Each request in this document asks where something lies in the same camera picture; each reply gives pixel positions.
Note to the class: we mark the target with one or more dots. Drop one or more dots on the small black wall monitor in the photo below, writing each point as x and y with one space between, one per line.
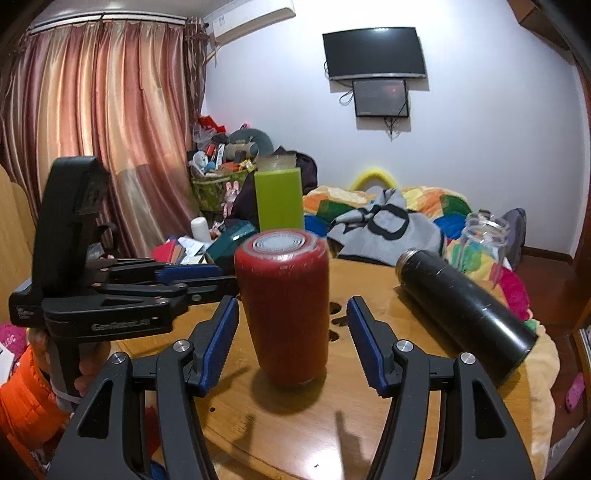
381 98

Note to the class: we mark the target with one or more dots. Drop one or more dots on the pink plush bunny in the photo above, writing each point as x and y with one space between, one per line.
231 196

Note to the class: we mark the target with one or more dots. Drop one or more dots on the clear glass bottle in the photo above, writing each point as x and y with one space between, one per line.
480 249

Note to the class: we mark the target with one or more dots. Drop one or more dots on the red cup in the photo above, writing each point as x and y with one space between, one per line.
286 314

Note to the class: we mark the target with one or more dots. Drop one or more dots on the colourful patchwork blanket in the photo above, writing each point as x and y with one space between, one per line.
438 203

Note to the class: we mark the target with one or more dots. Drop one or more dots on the green woven basket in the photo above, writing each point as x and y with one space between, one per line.
210 194

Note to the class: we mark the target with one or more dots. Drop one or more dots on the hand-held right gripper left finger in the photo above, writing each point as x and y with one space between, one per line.
216 344

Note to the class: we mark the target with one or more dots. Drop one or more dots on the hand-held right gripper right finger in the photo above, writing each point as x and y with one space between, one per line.
365 346

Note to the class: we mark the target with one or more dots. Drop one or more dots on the pink striped curtain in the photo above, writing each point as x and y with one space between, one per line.
92 120

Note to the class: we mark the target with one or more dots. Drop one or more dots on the person's left forearm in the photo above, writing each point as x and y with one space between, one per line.
27 406

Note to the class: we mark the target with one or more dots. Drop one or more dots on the small white bottle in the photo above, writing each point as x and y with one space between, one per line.
200 228

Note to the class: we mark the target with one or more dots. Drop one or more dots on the teal box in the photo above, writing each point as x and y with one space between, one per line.
228 244

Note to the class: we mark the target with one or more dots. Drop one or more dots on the dark grey backpack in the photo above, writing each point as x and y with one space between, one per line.
515 235

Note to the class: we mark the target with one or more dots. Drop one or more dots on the red paper packets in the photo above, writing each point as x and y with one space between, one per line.
173 253

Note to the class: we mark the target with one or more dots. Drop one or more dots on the white air conditioner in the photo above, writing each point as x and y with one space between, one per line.
251 21

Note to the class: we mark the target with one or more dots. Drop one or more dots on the black wall television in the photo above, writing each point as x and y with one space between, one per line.
374 53

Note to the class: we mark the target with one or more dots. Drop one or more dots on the green cup with clear lid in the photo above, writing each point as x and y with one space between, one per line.
279 198

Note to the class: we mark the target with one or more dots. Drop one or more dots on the grey knitted sweater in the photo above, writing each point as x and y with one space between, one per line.
388 230

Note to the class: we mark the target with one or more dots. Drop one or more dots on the round grey cushion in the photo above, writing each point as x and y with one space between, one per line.
251 141

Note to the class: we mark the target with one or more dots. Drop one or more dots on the person's left hand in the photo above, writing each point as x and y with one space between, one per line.
94 369

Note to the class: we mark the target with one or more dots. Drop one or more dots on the wooden headboard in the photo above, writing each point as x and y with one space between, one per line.
16 221

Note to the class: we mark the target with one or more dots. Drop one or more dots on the pink slipper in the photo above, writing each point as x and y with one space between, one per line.
575 392

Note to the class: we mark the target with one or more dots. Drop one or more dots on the black thermos bottle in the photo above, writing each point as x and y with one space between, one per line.
461 307

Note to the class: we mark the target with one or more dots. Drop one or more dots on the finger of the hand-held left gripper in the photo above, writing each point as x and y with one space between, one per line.
203 295
194 273

